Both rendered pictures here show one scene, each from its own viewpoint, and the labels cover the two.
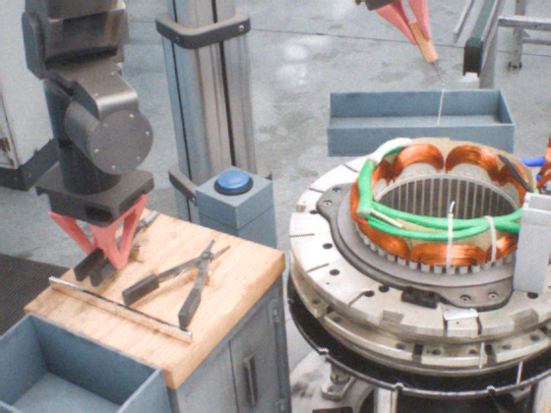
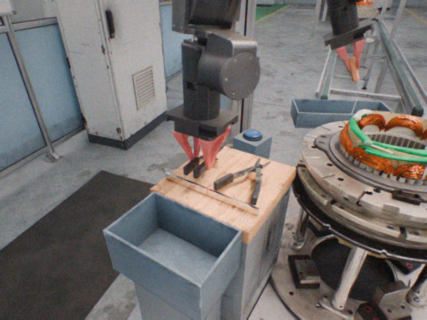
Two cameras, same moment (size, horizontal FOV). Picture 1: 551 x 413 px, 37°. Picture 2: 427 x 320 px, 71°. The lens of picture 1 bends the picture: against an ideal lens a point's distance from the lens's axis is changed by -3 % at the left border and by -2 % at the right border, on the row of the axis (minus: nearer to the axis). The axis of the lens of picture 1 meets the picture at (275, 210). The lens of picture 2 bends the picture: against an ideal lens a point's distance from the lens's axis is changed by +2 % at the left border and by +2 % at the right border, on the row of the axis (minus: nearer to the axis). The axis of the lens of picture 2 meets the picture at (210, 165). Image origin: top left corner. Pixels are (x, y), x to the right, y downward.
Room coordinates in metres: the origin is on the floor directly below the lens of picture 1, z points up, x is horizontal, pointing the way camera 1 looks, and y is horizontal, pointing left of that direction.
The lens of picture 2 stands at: (0.24, 0.16, 1.37)
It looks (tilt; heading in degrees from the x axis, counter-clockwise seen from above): 33 degrees down; 0
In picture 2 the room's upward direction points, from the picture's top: straight up
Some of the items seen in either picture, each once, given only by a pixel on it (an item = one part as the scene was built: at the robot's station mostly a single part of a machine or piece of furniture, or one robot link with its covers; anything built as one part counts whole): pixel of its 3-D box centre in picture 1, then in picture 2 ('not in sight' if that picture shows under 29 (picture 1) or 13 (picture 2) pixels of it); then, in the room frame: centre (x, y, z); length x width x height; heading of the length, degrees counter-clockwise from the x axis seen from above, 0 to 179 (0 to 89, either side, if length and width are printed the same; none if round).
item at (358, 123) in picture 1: (415, 195); (329, 151); (1.01, -0.20, 0.92); 0.25 x 0.11 x 0.28; 84
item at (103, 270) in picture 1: (104, 269); (201, 169); (0.66, 0.17, 1.10); 0.04 x 0.01 x 0.02; 149
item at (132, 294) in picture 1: (141, 289); (223, 181); (0.63, 0.14, 1.09); 0.04 x 0.01 x 0.02; 132
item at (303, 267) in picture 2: not in sight; (306, 269); (0.66, -0.05, 0.83); 0.05 x 0.04 x 0.02; 1
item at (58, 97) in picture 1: (81, 105); (203, 61); (0.67, 0.17, 1.27); 0.07 x 0.06 x 0.07; 31
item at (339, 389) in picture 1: (339, 380); (298, 239); (0.77, -0.07, 0.81); 0.07 x 0.03 x 0.01; 145
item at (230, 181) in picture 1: (233, 180); (253, 134); (0.89, 0.05, 1.04); 0.04 x 0.04 x 0.01
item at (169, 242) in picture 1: (157, 288); (226, 183); (0.67, 0.13, 1.05); 0.20 x 0.19 x 0.02; 147
